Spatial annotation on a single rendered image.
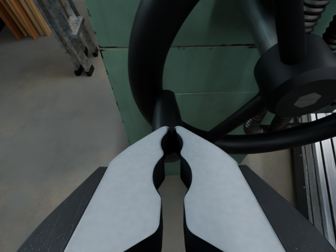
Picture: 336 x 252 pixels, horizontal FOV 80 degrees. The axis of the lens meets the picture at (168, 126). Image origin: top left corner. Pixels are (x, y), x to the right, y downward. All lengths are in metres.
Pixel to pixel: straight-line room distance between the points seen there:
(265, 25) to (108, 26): 0.23
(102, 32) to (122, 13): 0.05
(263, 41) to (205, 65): 0.20
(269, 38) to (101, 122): 1.03
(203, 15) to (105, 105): 0.96
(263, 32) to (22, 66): 1.56
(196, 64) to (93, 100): 0.93
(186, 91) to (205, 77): 0.05
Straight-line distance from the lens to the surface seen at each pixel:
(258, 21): 0.25
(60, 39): 1.31
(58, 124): 1.24
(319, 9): 0.26
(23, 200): 1.14
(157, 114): 0.15
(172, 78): 0.42
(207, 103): 0.50
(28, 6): 1.79
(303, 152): 1.05
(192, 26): 0.36
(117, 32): 0.36
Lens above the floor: 0.94
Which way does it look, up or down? 58 degrees down
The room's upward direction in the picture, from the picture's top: 2 degrees clockwise
